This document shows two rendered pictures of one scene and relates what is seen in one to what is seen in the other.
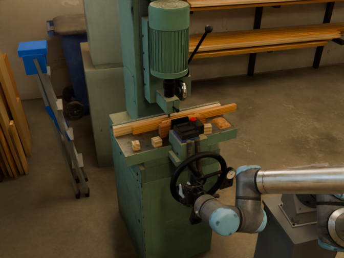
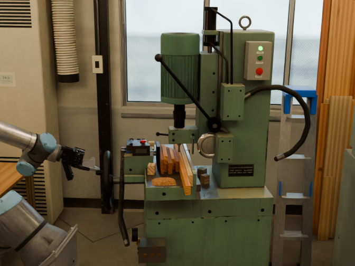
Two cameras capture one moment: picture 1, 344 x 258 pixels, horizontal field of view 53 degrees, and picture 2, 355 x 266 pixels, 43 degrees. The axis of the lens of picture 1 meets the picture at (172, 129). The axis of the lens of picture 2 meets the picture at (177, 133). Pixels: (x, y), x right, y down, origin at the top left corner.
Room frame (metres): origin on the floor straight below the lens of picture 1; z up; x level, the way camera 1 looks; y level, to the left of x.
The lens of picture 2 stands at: (2.17, -1.93, 1.62)
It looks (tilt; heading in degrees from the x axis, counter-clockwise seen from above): 16 degrees down; 109
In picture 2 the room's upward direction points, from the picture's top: 1 degrees clockwise
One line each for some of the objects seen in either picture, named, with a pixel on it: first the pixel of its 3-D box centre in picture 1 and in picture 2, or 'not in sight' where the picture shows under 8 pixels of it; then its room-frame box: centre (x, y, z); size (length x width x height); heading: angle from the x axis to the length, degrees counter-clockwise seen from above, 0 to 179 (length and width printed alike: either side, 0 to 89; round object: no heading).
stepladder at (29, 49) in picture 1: (58, 126); (293, 181); (2.00, 0.78, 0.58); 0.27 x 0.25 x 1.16; 107
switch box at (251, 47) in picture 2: not in sight; (257, 60); (1.85, 0.02, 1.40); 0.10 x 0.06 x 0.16; 24
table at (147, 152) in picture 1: (179, 140); (156, 169); (1.41, -0.04, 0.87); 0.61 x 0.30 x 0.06; 114
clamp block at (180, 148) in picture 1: (187, 142); (138, 160); (1.33, -0.08, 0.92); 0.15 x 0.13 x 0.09; 114
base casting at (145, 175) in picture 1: (160, 136); (203, 189); (1.61, 0.07, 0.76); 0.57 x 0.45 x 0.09; 24
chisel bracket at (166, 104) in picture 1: (167, 102); (183, 136); (1.52, 0.02, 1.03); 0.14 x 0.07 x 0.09; 24
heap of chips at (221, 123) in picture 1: (221, 121); (164, 180); (1.53, -0.26, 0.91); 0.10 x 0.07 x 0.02; 24
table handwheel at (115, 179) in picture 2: (191, 169); (123, 180); (1.26, -0.09, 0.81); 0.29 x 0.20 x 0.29; 114
